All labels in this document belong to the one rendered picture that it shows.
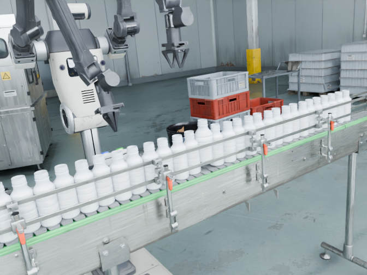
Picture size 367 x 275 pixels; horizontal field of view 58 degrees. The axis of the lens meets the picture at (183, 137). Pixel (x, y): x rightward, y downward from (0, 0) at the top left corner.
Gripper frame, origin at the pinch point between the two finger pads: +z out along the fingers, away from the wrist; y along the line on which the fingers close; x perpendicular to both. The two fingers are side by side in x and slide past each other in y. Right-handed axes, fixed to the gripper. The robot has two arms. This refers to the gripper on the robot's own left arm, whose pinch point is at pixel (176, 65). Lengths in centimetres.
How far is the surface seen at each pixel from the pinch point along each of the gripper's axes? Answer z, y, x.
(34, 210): 34, -18, 64
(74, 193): 32, -18, 52
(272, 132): 33, -18, -35
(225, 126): 24.8, -15.9, -9.9
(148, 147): 24.4, -17.2, 25.5
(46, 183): 27, -18, 59
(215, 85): 37, 158, -146
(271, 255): 140, 26, -80
